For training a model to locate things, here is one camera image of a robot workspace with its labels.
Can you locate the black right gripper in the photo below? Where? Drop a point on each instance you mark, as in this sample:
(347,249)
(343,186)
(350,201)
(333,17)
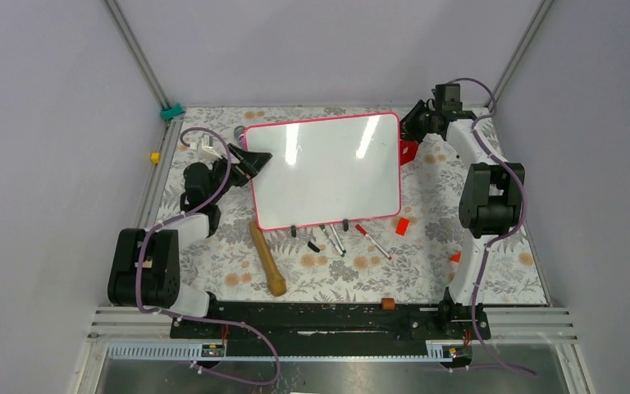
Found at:
(408,129)

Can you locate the small brown cube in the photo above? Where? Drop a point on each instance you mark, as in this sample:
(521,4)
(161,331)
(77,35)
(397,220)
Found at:
(388,303)

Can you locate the blue whiteboard marker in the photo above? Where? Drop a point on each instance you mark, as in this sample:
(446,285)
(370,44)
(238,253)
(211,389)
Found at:
(338,239)

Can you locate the pink framed whiteboard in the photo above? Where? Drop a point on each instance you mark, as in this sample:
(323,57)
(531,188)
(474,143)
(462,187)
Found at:
(327,170)

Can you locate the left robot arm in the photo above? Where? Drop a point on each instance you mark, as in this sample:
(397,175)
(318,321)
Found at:
(146,264)

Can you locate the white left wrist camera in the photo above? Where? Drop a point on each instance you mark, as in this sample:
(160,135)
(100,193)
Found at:
(205,148)

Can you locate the teal clamp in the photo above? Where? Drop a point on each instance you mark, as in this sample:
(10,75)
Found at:
(170,113)

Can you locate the small red block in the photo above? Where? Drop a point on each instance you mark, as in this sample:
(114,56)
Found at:
(402,226)

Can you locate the green whiteboard marker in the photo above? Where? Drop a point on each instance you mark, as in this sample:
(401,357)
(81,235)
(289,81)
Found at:
(332,240)

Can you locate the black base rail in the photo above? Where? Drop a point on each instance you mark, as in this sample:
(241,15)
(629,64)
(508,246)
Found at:
(254,329)

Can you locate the red whiteboard marker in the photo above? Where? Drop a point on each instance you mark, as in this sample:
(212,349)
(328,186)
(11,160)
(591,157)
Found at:
(376,244)

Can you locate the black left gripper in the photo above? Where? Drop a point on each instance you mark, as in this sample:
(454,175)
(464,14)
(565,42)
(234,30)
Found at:
(250,163)

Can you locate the floral patterned table mat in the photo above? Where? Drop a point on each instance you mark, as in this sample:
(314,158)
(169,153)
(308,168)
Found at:
(227,263)

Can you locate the small yellow cube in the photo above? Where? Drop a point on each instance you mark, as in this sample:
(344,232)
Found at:
(155,158)

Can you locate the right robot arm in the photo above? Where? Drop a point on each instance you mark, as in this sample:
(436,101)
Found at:
(491,206)

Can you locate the gold toy microphone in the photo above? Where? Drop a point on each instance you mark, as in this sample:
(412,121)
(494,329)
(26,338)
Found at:
(276,283)

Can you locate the black marker cap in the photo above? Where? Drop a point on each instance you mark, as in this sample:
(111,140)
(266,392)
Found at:
(313,247)

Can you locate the large red block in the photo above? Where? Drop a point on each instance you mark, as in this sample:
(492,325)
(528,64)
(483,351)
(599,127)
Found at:
(407,151)

